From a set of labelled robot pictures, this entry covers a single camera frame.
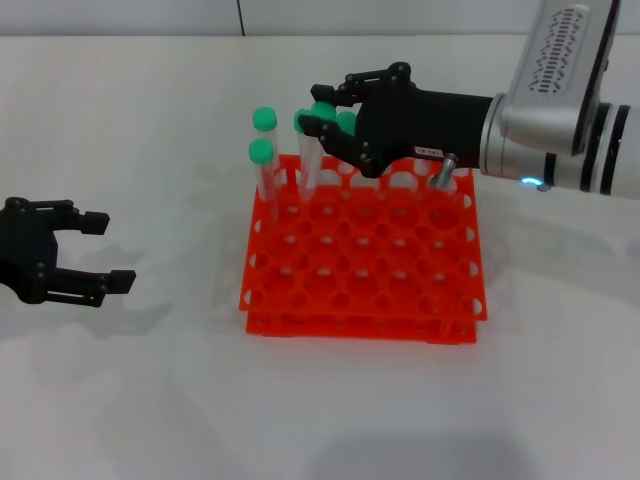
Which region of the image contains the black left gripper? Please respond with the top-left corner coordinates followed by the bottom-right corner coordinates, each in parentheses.
top-left (0, 198), bottom-right (137, 307)

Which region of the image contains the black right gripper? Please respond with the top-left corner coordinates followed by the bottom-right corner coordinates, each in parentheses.
top-left (299, 62), bottom-right (494, 180)

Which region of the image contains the orange test tube rack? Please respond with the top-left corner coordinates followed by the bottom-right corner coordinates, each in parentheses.
top-left (238, 153), bottom-right (489, 346)

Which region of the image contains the silver right arm cable plug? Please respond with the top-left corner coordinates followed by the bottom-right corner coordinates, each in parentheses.
top-left (430, 153), bottom-right (459, 191)

